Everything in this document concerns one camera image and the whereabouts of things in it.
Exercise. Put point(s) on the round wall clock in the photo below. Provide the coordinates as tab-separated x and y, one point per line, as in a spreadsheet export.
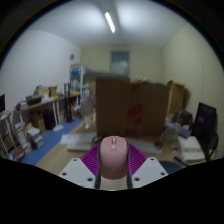
71	56

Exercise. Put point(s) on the large brown cardboard box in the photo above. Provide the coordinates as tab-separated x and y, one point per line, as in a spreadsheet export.
133	106

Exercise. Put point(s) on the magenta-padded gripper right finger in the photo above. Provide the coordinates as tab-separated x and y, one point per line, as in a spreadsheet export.
150	170

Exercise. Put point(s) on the blue book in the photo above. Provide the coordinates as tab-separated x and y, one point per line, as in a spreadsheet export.
173	128

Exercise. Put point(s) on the window with grey frame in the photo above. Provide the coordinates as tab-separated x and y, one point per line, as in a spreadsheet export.
120	63

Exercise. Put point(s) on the tall open cardboard box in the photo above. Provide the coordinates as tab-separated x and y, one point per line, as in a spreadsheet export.
175	96

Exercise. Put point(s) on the black marker pen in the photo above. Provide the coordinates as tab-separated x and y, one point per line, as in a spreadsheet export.
181	161

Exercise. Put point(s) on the stack of books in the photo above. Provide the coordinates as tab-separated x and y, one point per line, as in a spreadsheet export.
35	137

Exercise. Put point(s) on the black office chair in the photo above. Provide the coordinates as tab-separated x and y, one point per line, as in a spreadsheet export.
205	126

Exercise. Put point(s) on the black monitor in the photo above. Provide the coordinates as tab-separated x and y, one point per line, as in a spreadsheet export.
2	104

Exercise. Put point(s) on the wooden side desk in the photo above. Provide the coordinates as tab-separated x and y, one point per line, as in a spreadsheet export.
40	104

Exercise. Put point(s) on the pink computer mouse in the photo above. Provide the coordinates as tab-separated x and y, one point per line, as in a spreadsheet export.
114	160

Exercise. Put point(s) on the long white paper sheet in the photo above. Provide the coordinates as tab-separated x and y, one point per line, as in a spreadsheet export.
146	146

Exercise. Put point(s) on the thick white book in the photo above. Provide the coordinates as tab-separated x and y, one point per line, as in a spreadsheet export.
191	149

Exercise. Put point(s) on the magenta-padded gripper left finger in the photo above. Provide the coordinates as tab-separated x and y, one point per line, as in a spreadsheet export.
77	170

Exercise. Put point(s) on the ceiling light tube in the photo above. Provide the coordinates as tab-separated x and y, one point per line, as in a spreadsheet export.
110	22

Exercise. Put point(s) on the blue and white display cabinet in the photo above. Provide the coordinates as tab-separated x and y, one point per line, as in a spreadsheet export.
79	80

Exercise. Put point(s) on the white shelf unit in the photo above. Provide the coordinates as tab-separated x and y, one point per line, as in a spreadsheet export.
10	136

